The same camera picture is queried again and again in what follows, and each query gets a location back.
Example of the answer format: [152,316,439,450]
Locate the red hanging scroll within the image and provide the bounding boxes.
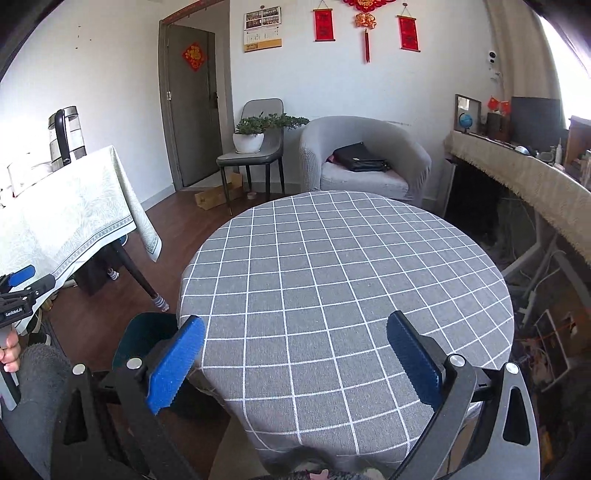
[312,7,335,43]
[397,14,421,53]

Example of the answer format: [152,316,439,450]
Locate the potted plant in white pot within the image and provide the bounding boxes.
[232,113,310,154]

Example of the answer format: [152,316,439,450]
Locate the grey door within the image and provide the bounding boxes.
[167,25,218,188]

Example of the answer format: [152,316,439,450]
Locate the black monitor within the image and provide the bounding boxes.
[510,96,564,151]

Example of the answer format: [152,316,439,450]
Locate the grey fleece trousers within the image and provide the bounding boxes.
[0,344,393,480]

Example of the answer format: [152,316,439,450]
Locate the wall calendar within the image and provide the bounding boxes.
[243,6,283,53]

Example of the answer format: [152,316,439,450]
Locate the dark green trash bin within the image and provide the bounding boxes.
[112,312,218,418]

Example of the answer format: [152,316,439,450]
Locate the round table, grey checked cloth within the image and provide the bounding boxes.
[178,191,515,467]

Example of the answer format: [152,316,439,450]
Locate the desk with fringed cloth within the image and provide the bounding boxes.
[444,130,591,268]

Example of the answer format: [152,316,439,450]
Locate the red door decoration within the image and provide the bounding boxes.
[183,42,205,72]

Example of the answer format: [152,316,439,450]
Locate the black handbag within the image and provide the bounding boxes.
[332,141,392,173]

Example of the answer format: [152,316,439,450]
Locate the wooden picture frame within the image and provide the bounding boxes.
[454,94,482,136]

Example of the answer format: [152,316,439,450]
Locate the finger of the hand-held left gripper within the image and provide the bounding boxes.
[9,273,56,301]
[0,264,37,289]

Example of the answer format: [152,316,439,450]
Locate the dark wooden table leg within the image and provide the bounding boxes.
[111,242,160,301]

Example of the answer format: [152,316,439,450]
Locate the grey dining chair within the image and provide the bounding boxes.
[216,98,284,215]

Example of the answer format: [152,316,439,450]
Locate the glass electric kettle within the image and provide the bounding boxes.
[48,106,88,166]

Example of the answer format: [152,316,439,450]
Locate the grey armchair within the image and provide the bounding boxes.
[298,115,432,206]

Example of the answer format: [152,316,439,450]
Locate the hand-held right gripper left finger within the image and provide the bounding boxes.
[51,315,207,480]

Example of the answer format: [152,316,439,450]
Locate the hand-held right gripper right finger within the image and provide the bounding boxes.
[386,311,541,480]

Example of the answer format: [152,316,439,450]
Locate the red knot wall ornament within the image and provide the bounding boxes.
[342,0,398,64]

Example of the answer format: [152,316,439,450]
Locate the person's left hand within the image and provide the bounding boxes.
[0,329,21,374]

